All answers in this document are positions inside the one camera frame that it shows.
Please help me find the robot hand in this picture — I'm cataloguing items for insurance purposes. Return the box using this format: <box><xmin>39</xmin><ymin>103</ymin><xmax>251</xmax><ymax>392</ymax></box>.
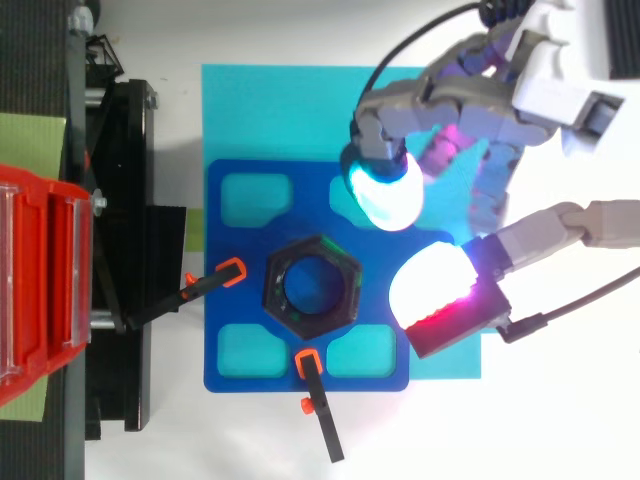
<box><xmin>339</xmin><ymin>0</ymin><xmax>640</xmax><ymax>361</ymax></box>

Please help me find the large black nut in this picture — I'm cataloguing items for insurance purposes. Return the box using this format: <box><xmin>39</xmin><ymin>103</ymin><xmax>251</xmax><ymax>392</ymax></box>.
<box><xmin>261</xmin><ymin>233</ymin><xmax>364</xmax><ymax>343</ymax></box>

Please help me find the turquoise plate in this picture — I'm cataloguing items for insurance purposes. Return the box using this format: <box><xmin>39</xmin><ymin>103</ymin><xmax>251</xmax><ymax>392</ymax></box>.
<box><xmin>201</xmin><ymin>63</ymin><xmax>483</xmax><ymax>381</ymax></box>

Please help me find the blue plate with square hollows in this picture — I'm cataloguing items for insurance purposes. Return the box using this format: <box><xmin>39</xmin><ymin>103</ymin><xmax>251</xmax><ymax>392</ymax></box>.
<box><xmin>203</xmin><ymin>158</ymin><xmax>455</xmax><ymax>394</ymax></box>

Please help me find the black-and-orange clip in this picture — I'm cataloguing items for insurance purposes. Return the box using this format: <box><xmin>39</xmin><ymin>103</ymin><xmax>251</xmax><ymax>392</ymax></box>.
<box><xmin>294</xmin><ymin>349</ymin><xmax>347</xmax><ymax>465</ymax></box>
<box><xmin>124</xmin><ymin>256</ymin><xmax>248</xmax><ymax>332</ymax></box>

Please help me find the black stand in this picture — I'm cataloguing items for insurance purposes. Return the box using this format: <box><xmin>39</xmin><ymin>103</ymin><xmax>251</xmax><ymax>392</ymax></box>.
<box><xmin>0</xmin><ymin>0</ymin><xmax>189</xmax><ymax>442</ymax></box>

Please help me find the red bin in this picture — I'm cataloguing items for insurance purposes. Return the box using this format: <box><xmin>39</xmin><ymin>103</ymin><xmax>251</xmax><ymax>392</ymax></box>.
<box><xmin>0</xmin><ymin>163</ymin><xmax>95</xmax><ymax>397</ymax></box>

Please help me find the black coiled cable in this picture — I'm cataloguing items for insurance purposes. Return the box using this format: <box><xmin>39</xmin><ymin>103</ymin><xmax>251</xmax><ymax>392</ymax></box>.
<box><xmin>478</xmin><ymin>0</ymin><xmax>532</xmax><ymax>29</ymax></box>

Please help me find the thin black cable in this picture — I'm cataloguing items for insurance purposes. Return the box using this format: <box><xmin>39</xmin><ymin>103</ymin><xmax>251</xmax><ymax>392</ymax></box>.
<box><xmin>497</xmin><ymin>267</ymin><xmax>640</xmax><ymax>345</ymax></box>
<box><xmin>353</xmin><ymin>2</ymin><xmax>484</xmax><ymax>132</ymax></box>

